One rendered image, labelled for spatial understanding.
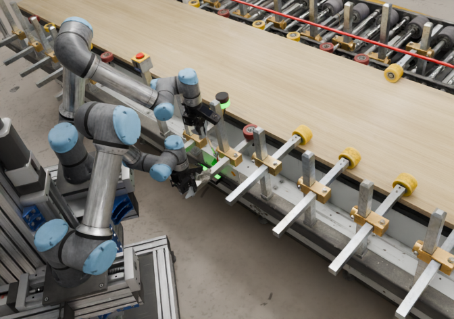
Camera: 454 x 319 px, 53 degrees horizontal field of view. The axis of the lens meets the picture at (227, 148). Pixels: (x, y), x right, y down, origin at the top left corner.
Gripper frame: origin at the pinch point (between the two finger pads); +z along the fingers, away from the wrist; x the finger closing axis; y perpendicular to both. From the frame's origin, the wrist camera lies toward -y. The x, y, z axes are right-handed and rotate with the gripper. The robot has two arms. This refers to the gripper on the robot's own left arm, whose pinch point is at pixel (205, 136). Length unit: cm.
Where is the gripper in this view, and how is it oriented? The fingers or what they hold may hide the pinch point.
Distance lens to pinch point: 205.6
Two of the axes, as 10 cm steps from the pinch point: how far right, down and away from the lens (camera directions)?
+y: -9.1, -2.1, 3.5
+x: -3.9, 6.9, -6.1
